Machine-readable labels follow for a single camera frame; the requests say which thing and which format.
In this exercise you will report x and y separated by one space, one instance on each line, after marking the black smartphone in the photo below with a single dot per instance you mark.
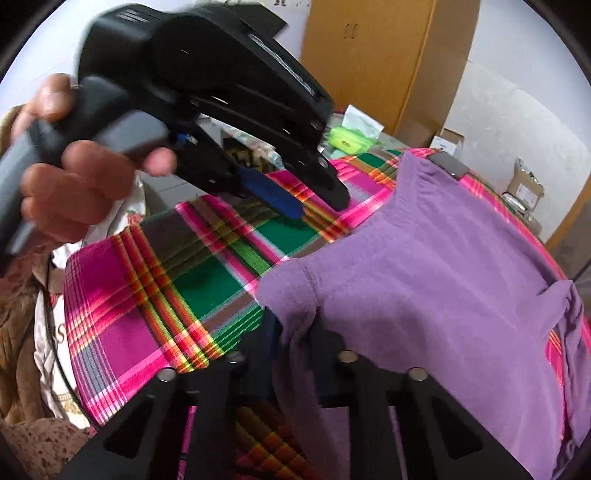
449 163

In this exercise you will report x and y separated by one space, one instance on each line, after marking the person's left forearm sleeve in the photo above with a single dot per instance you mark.
41 445

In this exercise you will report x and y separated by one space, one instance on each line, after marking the brown cardboard box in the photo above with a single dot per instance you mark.
525 186

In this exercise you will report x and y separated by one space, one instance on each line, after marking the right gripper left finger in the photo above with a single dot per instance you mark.
183 424

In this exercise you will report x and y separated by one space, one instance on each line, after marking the pink plaid bed sheet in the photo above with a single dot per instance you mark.
178 289

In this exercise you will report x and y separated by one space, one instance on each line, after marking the white cardboard box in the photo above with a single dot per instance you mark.
448 141

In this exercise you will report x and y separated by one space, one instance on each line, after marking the person's left hand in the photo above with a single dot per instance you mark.
64 202

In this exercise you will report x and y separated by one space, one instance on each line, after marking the purple fleece garment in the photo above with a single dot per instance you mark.
438 279

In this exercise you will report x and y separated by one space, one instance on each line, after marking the wooden wardrobe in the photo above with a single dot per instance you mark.
399 61

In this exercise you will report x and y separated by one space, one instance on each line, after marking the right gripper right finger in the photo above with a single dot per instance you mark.
405 425

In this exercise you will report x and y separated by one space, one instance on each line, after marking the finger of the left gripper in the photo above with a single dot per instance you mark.
202 163
316 172

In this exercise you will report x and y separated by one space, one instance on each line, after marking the green tissue pack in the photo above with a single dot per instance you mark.
356 133

